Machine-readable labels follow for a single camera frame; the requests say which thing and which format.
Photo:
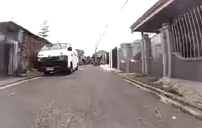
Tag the distant building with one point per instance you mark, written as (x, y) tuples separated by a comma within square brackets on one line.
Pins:
[(100, 56)]

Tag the grey walled building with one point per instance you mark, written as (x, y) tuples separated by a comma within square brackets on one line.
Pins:
[(127, 56)]

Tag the grey asphalt road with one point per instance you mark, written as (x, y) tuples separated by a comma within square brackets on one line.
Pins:
[(92, 96)]

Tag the white van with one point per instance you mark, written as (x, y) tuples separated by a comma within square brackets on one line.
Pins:
[(58, 57)]

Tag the tall conifer tree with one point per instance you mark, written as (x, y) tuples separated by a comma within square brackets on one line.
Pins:
[(44, 30)]

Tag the concrete kerb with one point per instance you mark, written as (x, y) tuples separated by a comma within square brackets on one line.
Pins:
[(169, 96)]

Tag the grey concrete sidewalk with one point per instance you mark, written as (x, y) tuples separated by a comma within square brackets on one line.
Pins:
[(189, 87)]

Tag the grey concrete pavement strip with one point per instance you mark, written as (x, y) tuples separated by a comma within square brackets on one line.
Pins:
[(9, 81)]

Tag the building with barred fence wall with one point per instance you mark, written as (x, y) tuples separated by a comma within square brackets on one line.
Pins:
[(185, 43)]

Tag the grey building with brick wall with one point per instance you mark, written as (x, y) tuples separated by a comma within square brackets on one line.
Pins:
[(12, 50)]

